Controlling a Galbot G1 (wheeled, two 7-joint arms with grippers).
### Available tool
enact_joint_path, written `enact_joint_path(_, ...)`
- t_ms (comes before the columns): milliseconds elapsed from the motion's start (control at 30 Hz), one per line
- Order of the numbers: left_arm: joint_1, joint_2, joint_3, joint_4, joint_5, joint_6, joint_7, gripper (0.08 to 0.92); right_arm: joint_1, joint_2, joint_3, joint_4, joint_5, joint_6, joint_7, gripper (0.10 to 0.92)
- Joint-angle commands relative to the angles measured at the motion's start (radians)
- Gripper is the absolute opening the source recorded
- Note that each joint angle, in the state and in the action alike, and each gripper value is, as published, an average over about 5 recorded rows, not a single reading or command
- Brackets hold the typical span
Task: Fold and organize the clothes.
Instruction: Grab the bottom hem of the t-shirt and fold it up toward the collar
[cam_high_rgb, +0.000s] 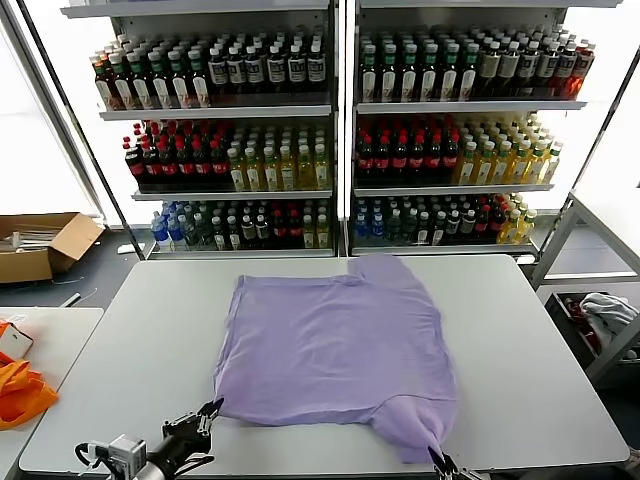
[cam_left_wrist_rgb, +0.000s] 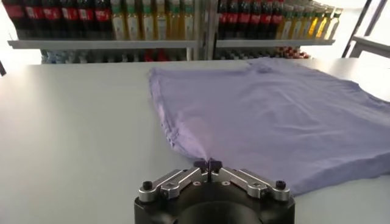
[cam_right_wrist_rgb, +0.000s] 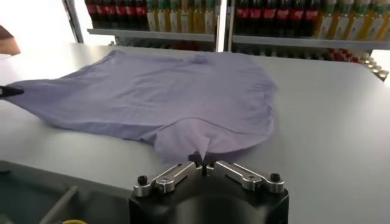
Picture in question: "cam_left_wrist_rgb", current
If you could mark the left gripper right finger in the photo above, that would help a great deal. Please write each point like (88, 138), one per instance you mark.
(243, 182)

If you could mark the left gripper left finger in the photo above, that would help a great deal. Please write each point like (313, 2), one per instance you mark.
(176, 182)

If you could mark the purple printed t-shirt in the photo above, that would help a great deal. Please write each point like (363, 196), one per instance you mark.
(274, 121)

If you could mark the grey bottle shelving unit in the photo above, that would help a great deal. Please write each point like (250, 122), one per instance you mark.
(100, 44)
(274, 43)

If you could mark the yellow drink bottle green label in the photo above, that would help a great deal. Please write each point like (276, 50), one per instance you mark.
(161, 21)
(118, 21)
(174, 21)
(332, 25)
(188, 21)
(133, 21)
(286, 25)
(147, 21)
(296, 25)
(323, 25)
(305, 25)
(314, 25)

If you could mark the cola bottle red cap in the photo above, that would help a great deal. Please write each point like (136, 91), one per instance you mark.
(33, 15)
(51, 15)
(255, 18)
(86, 15)
(222, 18)
(103, 15)
(13, 15)
(244, 18)
(233, 18)
(266, 18)
(276, 18)
(69, 15)

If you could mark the grey metal frame table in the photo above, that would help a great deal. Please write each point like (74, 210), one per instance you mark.
(370, 45)

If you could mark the black slanted frame pole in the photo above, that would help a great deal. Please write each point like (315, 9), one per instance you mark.
(2, 68)
(356, 29)

